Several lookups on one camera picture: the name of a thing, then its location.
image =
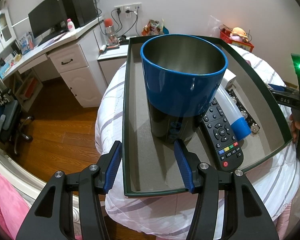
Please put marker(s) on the red toy box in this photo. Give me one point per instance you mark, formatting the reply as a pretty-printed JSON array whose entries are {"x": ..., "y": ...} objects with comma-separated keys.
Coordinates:
[{"x": 224, "y": 35}]

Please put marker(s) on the pink white bottle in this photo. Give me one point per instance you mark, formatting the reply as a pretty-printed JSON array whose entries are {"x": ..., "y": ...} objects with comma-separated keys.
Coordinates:
[{"x": 70, "y": 24}]

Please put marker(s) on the person's hand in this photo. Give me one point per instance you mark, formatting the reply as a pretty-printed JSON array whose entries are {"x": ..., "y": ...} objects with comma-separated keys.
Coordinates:
[{"x": 295, "y": 126}]

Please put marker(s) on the white desk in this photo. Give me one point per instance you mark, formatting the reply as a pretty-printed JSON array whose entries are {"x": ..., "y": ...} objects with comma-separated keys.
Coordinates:
[{"x": 75, "y": 57}]

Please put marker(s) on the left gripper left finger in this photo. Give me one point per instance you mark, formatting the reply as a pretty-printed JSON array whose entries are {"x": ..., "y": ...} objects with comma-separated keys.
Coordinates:
[{"x": 109, "y": 165}]

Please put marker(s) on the black computer monitor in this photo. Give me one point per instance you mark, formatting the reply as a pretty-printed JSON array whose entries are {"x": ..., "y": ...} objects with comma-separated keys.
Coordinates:
[{"x": 48, "y": 15}]

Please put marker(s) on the snack bags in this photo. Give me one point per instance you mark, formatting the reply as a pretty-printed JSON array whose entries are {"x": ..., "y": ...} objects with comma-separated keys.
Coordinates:
[{"x": 154, "y": 28}]

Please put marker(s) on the red cap water bottle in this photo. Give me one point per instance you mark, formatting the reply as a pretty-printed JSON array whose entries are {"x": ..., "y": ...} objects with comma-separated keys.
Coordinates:
[{"x": 110, "y": 32}]

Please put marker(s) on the blue steel cup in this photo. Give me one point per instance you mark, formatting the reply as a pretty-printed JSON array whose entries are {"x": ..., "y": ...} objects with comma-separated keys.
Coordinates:
[{"x": 182, "y": 74}]

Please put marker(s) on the white bedside table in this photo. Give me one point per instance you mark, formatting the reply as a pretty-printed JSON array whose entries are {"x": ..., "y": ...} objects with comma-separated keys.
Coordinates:
[{"x": 112, "y": 59}]

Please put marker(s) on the pink blanket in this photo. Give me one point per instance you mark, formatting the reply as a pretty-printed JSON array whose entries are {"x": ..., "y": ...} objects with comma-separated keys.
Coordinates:
[{"x": 13, "y": 208}]

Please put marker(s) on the clear plastic bag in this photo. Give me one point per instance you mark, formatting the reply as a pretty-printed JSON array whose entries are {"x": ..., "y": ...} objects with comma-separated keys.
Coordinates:
[{"x": 214, "y": 27}]

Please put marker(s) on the orange plush toy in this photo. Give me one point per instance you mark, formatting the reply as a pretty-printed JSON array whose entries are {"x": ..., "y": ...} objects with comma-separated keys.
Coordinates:
[{"x": 238, "y": 34}]

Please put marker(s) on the white glass-door cabinet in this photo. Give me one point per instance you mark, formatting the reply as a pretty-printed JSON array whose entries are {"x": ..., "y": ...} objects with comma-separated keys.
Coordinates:
[{"x": 7, "y": 34}]

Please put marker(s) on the wall power socket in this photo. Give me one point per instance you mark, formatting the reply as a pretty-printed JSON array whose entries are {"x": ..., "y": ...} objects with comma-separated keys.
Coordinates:
[{"x": 126, "y": 9}]

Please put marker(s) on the white quilted bed cover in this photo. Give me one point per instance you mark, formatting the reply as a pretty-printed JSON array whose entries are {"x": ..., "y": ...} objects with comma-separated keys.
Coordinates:
[{"x": 276, "y": 180}]

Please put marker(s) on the black remote control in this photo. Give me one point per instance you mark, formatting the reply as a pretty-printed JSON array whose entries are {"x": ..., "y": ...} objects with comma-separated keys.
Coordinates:
[{"x": 221, "y": 141}]

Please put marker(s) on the white power adapter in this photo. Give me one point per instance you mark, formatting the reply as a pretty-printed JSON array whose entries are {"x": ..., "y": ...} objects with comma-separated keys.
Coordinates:
[{"x": 228, "y": 79}]

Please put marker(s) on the office chair with clothes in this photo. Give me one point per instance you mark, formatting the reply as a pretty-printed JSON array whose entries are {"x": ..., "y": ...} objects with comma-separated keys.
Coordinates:
[{"x": 12, "y": 123}]

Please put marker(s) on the black computer tower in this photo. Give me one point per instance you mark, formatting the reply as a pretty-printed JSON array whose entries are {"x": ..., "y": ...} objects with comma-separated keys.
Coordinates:
[{"x": 81, "y": 12}]

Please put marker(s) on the translucent tube blue cap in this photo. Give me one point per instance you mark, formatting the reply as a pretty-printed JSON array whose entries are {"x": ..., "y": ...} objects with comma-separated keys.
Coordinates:
[{"x": 235, "y": 118}]

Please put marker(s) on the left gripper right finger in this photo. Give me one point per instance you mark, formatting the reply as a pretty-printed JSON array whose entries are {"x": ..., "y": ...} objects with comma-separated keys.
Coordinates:
[{"x": 188, "y": 166}]

